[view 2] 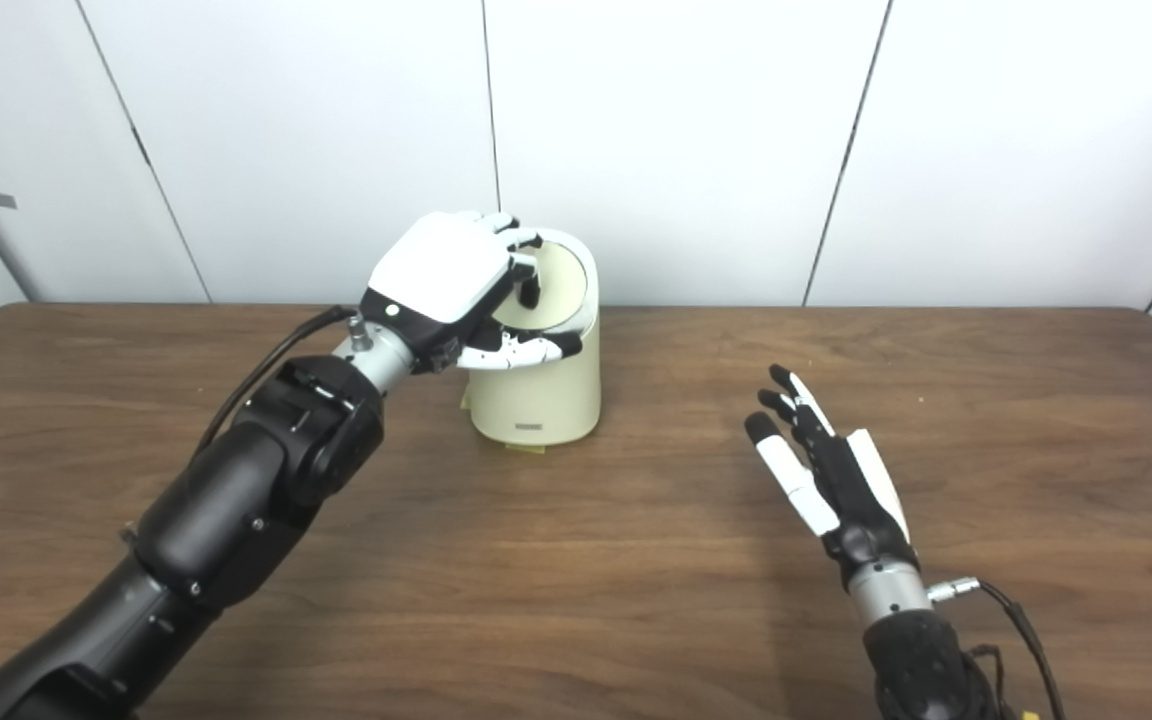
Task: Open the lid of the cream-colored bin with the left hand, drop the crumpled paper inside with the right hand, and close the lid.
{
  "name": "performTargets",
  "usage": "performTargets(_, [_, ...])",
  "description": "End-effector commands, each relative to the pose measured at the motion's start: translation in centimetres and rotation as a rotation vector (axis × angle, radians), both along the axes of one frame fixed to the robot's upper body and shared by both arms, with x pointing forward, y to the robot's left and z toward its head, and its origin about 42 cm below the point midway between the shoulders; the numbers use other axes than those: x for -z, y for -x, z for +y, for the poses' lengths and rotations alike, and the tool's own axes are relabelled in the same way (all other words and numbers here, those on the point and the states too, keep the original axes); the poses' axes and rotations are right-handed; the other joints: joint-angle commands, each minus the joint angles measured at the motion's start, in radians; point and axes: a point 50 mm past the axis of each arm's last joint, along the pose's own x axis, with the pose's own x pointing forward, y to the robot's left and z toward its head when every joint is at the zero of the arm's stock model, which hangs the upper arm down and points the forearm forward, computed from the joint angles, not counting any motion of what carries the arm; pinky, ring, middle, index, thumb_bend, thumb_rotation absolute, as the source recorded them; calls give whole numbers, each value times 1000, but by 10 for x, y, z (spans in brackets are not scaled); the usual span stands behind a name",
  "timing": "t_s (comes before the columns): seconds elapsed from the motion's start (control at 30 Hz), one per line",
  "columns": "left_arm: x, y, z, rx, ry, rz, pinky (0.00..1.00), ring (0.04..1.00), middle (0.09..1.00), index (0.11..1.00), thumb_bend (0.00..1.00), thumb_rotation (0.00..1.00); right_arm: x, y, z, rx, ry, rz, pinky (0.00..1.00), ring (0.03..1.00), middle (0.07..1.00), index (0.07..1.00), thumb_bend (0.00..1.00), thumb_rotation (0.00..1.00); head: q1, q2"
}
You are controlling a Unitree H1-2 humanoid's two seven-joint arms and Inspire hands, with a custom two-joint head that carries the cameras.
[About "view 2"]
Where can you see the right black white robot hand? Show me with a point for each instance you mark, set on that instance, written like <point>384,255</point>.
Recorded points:
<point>851,490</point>

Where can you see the cream round bin lid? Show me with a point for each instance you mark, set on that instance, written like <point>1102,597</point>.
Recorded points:
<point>561,280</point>

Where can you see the cream-colored bin body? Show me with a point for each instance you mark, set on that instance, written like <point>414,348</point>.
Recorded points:
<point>536,400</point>

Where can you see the wide yellow tape piece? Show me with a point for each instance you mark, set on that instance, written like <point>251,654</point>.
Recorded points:
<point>526,447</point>

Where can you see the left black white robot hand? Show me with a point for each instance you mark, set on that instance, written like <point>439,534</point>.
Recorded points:
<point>436,265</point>

